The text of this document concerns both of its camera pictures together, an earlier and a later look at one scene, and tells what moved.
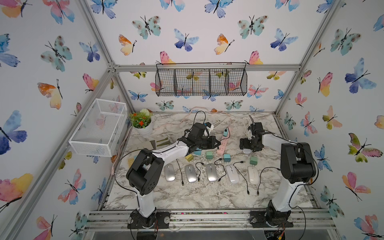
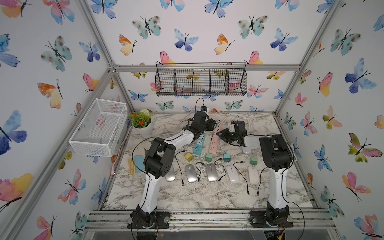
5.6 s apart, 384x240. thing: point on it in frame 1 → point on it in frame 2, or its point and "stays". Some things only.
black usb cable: [224, 168] stays
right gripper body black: [249, 143] → [229, 136]
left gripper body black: [205, 144] → [206, 127]
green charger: [253, 160] stays
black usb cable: [181, 172] stays
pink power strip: [223, 144] → [213, 146]
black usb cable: [265, 168] stays
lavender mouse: [247, 151] stays
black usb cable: [241, 162] stays
